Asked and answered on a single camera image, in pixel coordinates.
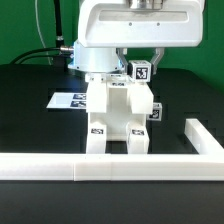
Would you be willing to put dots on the white marker base sheet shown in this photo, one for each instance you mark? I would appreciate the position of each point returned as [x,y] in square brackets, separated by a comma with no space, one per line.
[61,100]

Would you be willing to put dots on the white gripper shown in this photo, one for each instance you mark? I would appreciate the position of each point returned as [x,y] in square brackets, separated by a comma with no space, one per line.
[163,23]

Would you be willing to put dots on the white U-shaped fence frame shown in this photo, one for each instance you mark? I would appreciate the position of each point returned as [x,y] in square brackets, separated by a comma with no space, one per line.
[207,164]

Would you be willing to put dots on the white chair back frame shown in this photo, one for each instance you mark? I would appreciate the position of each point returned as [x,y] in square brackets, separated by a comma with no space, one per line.
[108,92]

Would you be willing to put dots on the white tagged cube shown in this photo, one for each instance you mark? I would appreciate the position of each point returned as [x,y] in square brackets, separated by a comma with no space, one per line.
[139,70]
[156,114]

